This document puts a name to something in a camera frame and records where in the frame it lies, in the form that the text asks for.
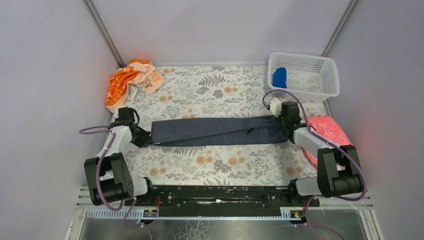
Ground orange white towel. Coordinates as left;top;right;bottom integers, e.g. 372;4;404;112
105;58;165;113

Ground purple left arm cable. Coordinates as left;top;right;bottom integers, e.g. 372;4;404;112
78;125;155;240

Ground blue towel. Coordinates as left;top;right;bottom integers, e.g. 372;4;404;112
272;67;288;89

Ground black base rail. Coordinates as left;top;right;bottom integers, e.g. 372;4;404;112
135;185;309;218

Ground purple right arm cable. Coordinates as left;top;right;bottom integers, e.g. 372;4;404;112
261;89;369;240

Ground floral tablecloth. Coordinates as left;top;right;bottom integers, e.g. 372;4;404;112
124;66;317;186

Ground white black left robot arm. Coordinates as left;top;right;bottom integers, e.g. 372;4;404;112
80;107;153;210

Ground pink patterned towel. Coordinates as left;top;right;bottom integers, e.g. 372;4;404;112
308;115;352;146

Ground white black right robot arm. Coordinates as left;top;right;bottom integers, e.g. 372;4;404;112
276;101;367;201

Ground white plastic basket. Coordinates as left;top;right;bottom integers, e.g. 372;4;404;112
267;52;340;102

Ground dark grey towel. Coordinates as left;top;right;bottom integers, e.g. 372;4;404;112
151;115;288;147

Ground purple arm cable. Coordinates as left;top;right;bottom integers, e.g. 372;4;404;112
78;125;155;240
261;89;369;240

